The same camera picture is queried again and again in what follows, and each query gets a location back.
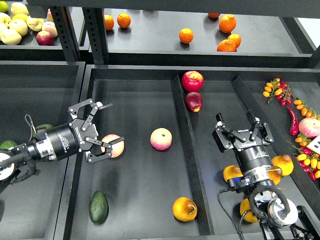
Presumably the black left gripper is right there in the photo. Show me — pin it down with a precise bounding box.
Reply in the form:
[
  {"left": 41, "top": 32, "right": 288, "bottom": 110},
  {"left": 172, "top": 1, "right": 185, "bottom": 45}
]
[{"left": 45, "top": 98, "right": 125, "bottom": 164}]

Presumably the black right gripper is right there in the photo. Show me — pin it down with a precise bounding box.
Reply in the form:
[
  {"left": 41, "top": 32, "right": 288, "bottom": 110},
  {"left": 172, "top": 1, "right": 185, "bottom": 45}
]
[{"left": 212, "top": 109, "right": 274, "bottom": 173}]

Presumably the dark green avocado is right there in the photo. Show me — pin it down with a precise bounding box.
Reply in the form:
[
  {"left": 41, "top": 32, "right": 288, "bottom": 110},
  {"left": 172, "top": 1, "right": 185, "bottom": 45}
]
[{"left": 89, "top": 190, "right": 109, "bottom": 224}]

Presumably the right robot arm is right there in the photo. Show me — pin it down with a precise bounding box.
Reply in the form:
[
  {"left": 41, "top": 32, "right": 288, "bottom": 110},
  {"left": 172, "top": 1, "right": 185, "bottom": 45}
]
[{"left": 212, "top": 110, "right": 320, "bottom": 240}]

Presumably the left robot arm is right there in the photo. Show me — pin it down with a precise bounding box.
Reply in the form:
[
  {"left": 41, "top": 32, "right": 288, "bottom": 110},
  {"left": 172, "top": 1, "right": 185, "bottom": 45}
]
[{"left": 0, "top": 98, "right": 124, "bottom": 187}]

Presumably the green avocado upper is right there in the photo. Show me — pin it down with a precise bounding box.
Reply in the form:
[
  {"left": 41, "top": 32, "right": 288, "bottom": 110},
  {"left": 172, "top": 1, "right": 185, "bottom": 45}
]
[{"left": 35, "top": 123, "right": 55, "bottom": 132}]

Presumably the yellow pear middle hidden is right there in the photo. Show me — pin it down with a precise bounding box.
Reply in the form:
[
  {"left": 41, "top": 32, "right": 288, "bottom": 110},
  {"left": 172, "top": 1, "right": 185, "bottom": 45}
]
[{"left": 267, "top": 166, "right": 283, "bottom": 185}]

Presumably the yellow pear bottom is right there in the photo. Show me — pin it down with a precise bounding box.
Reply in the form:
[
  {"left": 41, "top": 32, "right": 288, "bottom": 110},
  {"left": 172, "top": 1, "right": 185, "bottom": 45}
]
[{"left": 239, "top": 197, "right": 260, "bottom": 223}]

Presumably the green avocado far left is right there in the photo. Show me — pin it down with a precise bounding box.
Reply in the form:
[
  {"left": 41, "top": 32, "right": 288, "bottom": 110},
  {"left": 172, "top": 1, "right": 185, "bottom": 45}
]
[{"left": 0, "top": 140, "right": 18, "bottom": 150}]

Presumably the pale pear front left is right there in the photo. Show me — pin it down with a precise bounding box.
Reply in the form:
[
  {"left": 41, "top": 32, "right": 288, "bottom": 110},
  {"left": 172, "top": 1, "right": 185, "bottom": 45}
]
[{"left": 0, "top": 29, "right": 22, "bottom": 45}]

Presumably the pink apple left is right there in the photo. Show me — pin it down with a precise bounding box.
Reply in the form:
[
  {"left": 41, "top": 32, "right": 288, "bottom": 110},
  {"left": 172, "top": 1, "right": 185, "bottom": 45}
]
[{"left": 101, "top": 134, "right": 125, "bottom": 158}]

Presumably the pink apple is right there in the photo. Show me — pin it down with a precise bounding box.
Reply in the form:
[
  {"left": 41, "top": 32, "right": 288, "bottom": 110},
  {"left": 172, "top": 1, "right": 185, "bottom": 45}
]
[
  {"left": 101, "top": 134, "right": 125, "bottom": 158},
  {"left": 150, "top": 127, "right": 172, "bottom": 151}
]

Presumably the red chili pepper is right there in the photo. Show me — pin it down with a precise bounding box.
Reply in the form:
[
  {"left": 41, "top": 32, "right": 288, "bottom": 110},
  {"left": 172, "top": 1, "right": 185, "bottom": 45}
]
[{"left": 286, "top": 107, "right": 299, "bottom": 136}]

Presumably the cherry tomato bunch upper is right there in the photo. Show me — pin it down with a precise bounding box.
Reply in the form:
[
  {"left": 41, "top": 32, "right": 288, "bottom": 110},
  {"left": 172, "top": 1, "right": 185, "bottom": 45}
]
[{"left": 262, "top": 78, "right": 292, "bottom": 106}]

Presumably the cherry tomato bunch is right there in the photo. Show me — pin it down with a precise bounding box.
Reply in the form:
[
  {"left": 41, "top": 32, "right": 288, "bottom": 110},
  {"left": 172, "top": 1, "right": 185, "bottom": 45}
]
[
  {"left": 262, "top": 78, "right": 292, "bottom": 106},
  {"left": 287, "top": 133, "right": 320, "bottom": 181}
]

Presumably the dark red apple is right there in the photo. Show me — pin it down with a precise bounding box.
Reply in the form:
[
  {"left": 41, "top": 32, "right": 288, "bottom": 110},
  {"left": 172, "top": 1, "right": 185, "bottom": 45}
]
[{"left": 184, "top": 91, "right": 203, "bottom": 113}]

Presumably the pink apple right edge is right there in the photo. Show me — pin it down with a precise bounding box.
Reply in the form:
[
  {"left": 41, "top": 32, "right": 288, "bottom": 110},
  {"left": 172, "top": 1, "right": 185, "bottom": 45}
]
[{"left": 298, "top": 117, "right": 320, "bottom": 138}]

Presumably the cherry tomato bunch lower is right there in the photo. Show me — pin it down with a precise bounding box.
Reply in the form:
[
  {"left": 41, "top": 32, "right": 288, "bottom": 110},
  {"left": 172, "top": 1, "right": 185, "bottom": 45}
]
[{"left": 287, "top": 133, "right": 320, "bottom": 181}]

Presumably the white label card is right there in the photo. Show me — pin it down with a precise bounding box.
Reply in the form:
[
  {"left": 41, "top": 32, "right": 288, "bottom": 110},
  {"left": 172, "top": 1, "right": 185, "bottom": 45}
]
[{"left": 307, "top": 135, "right": 320, "bottom": 154}]

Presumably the bright red apple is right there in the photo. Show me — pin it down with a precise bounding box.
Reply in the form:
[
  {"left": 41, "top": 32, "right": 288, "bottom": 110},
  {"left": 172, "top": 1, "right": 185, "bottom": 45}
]
[{"left": 182, "top": 70, "right": 204, "bottom": 93}]

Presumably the pink apple centre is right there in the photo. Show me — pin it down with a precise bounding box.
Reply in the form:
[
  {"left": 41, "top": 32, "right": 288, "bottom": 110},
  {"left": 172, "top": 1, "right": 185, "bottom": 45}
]
[{"left": 150, "top": 127, "right": 172, "bottom": 151}]

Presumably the black left tray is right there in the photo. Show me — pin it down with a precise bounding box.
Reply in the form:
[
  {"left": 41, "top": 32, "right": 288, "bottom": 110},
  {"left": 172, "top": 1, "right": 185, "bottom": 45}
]
[{"left": 0, "top": 61, "right": 85, "bottom": 240}]

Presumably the black tray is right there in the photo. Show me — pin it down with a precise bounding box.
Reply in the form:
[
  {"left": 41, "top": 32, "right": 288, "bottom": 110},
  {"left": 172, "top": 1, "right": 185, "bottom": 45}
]
[
  {"left": 67, "top": 65, "right": 320, "bottom": 240},
  {"left": 0, "top": 61, "right": 85, "bottom": 240}
]

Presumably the black divider left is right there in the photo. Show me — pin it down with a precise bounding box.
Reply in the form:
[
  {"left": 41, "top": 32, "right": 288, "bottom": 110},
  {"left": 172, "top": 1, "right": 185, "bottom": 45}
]
[{"left": 170, "top": 75, "right": 215, "bottom": 236}]

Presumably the black middle tray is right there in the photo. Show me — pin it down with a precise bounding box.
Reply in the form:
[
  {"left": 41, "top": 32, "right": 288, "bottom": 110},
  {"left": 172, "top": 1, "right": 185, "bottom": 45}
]
[{"left": 67, "top": 65, "right": 320, "bottom": 240}]

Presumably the orange on shelf front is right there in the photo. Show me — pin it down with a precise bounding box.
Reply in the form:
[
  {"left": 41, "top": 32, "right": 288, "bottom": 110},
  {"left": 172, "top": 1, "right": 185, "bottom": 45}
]
[{"left": 216, "top": 39, "right": 237, "bottom": 52}]

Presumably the orange on shelf right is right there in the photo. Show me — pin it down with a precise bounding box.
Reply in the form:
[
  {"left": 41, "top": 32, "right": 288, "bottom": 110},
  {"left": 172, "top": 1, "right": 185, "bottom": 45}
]
[{"left": 227, "top": 33, "right": 242, "bottom": 48}]

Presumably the red apple on shelf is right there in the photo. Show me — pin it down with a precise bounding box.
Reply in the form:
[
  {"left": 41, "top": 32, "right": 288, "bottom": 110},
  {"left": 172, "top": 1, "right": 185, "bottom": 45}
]
[{"left": 36, "top": 30, "right": 55, "bottom": 46}]

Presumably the peach on shelf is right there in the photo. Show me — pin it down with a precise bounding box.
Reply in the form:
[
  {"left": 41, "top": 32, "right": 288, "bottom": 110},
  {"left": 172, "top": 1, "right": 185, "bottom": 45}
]
[{"left": 42, "top": 21, "right": 58, "bottom": 38}]

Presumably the orange on shelf left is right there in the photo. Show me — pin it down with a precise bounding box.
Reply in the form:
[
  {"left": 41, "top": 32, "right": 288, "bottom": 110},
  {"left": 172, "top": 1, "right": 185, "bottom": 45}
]
[{"left": 104, "top": 14, "right": 115, "bottom": 31}]

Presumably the large orange on shelf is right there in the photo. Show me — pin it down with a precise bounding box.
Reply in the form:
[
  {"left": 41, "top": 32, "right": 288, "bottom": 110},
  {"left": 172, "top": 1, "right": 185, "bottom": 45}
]
[{"left": 218, "top": 14, "right": 237, "bottom": 34}]

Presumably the orange on shelf centre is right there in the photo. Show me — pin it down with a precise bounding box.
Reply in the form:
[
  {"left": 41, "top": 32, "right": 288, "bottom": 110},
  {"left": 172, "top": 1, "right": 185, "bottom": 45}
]
[{"left": 179, "top": 28, "right": 194, "bottom": 44}]

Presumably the yellow green apple shelf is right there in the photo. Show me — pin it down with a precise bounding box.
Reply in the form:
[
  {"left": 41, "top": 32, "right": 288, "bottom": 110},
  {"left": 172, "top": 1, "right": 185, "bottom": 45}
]
[{"left": 26, "top": 16, "right": 45, "bottom": 32}]

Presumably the black shelf rack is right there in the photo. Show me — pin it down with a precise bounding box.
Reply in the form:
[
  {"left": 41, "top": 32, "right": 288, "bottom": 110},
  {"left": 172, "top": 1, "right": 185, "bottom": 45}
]
[{"left": 0, "top": 0, "right": 320, "bottom": 69}]

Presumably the pale apple on shelf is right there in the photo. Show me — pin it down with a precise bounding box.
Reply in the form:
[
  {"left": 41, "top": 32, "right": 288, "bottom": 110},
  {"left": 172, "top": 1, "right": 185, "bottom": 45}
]
[{"left": 9, "top": 19, "right": 29, "bottom": 37}]

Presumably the orange cherry tomato string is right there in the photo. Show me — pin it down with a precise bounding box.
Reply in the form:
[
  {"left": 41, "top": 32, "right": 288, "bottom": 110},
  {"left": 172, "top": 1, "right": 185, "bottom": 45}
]
[{"left": 292, "top": 97, "right": 320, "bottom": 121}]

